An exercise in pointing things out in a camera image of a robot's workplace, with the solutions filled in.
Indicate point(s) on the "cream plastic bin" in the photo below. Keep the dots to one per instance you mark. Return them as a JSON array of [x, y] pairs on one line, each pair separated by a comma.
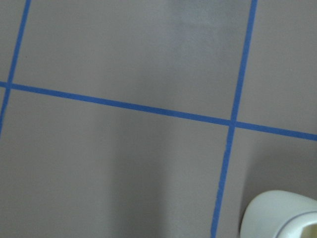
[[280, 214]]

